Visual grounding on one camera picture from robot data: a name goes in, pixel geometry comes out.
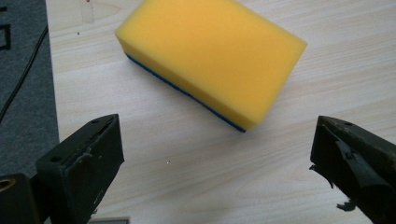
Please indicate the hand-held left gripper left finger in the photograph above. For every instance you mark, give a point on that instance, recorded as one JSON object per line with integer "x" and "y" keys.
{"x": 81, "y": 169}

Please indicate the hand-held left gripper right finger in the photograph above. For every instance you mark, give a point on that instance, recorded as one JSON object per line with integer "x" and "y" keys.
{"x": 358, "y": 168}

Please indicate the yellow sponge with blue base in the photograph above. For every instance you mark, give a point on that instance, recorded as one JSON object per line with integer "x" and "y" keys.
{"x": 214, "y": 56}

